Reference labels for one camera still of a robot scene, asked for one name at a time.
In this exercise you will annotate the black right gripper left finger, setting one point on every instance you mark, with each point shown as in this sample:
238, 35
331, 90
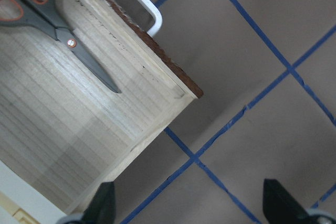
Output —
102, 208

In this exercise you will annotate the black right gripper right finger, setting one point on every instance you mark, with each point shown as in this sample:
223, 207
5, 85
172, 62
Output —
279, 206

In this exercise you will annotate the light wooden drawer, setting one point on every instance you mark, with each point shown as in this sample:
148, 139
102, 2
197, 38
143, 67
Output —
63, 132

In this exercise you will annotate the grey orange handled scissors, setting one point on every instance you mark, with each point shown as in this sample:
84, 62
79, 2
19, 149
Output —
43, 15

